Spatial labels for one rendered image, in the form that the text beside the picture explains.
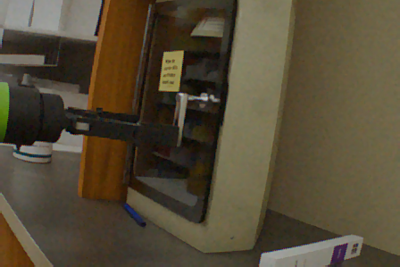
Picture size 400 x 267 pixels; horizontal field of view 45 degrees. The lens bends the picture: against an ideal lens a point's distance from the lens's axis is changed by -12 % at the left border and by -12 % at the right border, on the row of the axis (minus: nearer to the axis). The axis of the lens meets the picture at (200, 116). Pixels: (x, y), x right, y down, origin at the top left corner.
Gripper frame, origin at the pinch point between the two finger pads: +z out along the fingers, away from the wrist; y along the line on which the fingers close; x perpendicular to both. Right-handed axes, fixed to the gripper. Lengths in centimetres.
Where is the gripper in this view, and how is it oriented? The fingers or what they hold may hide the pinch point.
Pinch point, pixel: (150, 129)
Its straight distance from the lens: 87.7
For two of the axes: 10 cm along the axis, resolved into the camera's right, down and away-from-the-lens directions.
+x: -1.5, 9.9, 0.5
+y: -5.4, -1.3, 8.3
